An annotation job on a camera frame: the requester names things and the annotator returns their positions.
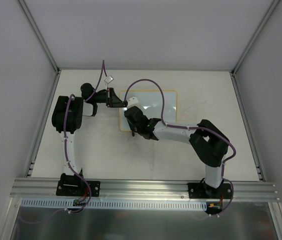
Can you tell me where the yellow framed whiteboard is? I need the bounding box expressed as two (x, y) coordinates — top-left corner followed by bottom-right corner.
(119, 90), (178, 132)

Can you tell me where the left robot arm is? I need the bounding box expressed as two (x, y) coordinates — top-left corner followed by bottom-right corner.
(51, 83), (127, 195)

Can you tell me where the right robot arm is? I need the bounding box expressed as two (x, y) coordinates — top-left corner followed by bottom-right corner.
(124, 106), (230, 198)

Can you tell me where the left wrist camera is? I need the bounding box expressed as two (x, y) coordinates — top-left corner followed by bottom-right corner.
(104, 75), (114, 85)

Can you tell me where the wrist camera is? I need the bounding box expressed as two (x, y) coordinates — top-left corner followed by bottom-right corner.
(124, 96), (139, 109)
(104, 75), (114, 85)

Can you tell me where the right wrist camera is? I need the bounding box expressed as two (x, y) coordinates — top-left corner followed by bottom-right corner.
(124, 96), (139, 109)

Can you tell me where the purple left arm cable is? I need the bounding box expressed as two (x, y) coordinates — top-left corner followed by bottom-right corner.
(18, 59), (106, 224)

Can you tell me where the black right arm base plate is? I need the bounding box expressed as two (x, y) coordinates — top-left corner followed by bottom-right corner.
(187, 178), (233, 200)

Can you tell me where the white slotted cable duct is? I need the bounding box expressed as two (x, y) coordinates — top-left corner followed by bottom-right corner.
(20, 198), (207, 211)

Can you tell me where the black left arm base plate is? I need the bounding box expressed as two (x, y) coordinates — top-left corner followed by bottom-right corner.
(56, 173), (101, 197)

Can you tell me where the aluminium mounting rail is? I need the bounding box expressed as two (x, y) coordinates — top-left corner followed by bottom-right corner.
(9, 177), (281, 202)

